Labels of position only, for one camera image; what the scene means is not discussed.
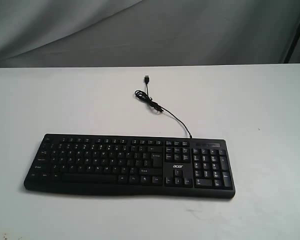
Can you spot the black acer keyboard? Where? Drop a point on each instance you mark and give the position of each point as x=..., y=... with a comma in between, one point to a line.
x=113, y=165

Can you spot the grey backdrop cloth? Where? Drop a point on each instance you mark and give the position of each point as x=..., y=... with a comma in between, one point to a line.
x=132, y=33

